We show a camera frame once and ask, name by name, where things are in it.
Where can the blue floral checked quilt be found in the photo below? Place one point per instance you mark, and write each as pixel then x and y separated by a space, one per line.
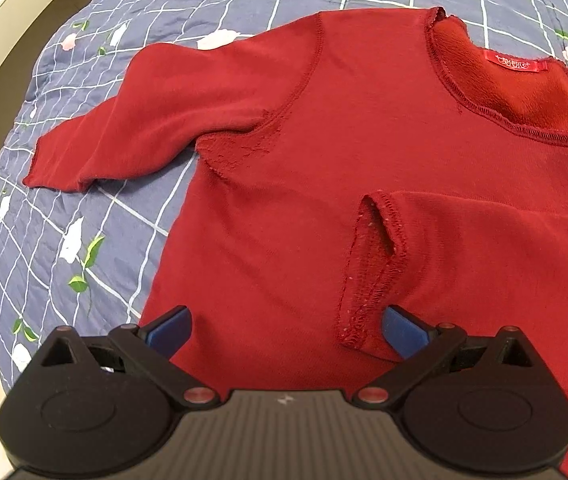
pixel 520 27

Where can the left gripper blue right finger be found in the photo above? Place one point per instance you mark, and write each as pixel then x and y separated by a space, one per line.
pixel 425 351

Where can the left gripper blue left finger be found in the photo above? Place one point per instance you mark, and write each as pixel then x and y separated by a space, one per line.
pixel 147 351

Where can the red knit sweater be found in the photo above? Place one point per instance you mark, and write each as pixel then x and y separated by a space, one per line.
pixel 347 161

